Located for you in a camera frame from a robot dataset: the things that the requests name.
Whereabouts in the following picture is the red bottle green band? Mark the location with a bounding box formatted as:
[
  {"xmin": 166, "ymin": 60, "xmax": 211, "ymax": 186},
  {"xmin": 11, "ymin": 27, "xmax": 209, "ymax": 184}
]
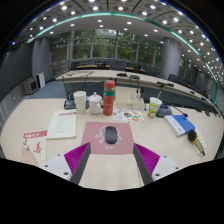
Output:
[{"xmin": 102, "ymin": 79, "xmax": 117, "ymax": 117}]

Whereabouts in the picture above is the white desk organizer box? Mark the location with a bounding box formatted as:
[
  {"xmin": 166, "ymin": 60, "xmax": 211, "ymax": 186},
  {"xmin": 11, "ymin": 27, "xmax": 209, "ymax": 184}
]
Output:
[{"xmin": 114, "ymin": 86, "xmax": 146, "ymax": 111}]

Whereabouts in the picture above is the red and white booklet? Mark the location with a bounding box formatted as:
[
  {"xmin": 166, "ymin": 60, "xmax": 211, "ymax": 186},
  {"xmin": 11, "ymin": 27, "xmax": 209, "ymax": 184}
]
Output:
[{"xmin": 20, "ymin": 129, "xmax": 48, "ymax": 168}]

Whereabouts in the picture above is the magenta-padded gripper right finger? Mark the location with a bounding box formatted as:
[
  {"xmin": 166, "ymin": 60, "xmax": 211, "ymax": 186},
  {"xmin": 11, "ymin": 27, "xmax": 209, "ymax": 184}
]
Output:
[{"xmin": 132, "ymin": 143, "xmax": 183, "ymax": 186}]

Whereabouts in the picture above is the stack of white paper cups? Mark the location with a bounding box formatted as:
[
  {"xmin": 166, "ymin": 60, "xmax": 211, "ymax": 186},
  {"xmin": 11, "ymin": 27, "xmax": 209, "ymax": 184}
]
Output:
[{"xmin": 73, "ymin": 90, "xmax": 88, "ymax": 115}]

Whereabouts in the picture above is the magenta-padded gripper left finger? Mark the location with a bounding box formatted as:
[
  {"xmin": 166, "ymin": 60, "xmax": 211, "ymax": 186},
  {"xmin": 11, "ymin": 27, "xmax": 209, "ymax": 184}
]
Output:
[{"xmin": 41, "ymin": 142, "xmax": 92, "ymax": 185}]

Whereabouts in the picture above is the black handheld microphone yellow ring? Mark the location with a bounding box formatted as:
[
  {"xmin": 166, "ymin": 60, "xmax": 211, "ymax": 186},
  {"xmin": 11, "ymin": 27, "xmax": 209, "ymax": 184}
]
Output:
[{"xmin": 187, "ymin": 128, "xmax": 207, "ymax": 157}]

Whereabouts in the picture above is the grey box appliance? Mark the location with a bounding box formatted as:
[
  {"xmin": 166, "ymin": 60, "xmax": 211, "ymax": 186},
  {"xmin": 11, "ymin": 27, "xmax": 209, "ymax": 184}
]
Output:
[{"xmin": 22, "ymin": 77, "xmax": 40, "ymax": 95}]

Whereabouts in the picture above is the colourful sticker sheet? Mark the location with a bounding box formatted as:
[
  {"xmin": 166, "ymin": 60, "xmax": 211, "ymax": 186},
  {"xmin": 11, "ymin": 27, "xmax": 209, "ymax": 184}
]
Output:
[{"xmin": 113, "ymin": 107, "xmax": 145, "ymax": 123}]

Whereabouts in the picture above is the pink mouse pad white drawing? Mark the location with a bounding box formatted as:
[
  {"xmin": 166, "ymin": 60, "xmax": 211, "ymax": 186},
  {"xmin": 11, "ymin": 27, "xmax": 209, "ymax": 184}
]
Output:
[{"xmin": 80, "ymin": 121, "xmax": 135, "ymax": 155}]

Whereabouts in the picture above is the group of dark office chairs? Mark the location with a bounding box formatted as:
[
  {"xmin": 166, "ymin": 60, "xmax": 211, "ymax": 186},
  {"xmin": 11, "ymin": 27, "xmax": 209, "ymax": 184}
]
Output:
[{"xmin": 69, "ymin": 59, "xmax": 214, "ymax": 91}]

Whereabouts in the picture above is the long curved conference desk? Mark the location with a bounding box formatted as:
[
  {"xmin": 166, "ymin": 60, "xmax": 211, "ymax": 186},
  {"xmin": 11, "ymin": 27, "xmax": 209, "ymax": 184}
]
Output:
[{"xmin": 54, "ymin": 69, "xmax": 221, "ymax": 111}]

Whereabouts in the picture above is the black computer mouse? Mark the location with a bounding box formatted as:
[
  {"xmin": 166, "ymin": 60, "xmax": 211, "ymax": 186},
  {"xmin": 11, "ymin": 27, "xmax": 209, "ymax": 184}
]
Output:
[{"xmin": 104, "ymin": 125, "xmax": 119, "ymax": 145}]

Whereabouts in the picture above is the group of round ceiling lights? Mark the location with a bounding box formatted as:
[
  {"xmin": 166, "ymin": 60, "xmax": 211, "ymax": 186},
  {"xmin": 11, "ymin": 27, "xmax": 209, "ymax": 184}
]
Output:
[{"xmin": 9, "ymin": 0, "xmax": 224, "ymax": 78}]

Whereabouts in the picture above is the green-printed paper cup with straw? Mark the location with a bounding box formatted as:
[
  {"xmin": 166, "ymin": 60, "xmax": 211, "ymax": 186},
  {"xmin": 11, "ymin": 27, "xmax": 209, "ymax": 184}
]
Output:
[{"xmin": 147, "ymin": 96, "xmax": 163, "ymax": 119}]

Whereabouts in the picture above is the dark gooseneck conference microphone unit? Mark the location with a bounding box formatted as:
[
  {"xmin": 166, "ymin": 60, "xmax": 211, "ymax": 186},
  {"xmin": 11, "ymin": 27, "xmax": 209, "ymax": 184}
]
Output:
[
  {"xmin": 155, "ymin": 103, "xmax": 189, "ymax": 118},
  {"xmin": 63, "ymin": 73, "xmax": 91, "ymax": 110}
]

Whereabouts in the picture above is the blue and white book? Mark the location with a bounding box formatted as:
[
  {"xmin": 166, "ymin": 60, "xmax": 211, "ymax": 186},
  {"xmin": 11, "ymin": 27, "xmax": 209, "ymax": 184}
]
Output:
[{"xmin": 163, "ymin": 114, "xmax": 197, "ymax": 138}]

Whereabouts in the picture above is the white upright panel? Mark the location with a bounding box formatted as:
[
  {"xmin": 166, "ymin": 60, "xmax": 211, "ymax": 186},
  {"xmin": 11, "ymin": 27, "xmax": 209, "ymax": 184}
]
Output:
[{"xmin": 36, "ymin": 71, "xmax": 47, "ymax": 89}]

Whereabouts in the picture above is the white lidded ceramic mug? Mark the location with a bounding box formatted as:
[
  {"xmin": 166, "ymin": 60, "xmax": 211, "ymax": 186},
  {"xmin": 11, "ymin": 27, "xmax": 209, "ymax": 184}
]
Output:
[{"xmin": 87, "ymin": 92, "xmax": 103, "ymax": 116}]

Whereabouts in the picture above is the cream printed paper sheet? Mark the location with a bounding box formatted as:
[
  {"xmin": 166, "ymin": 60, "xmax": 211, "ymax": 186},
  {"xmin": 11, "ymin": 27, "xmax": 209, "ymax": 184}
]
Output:
[{"xmin": 45, "ymin": 109, "xmax": 78, "ymax": 140}]

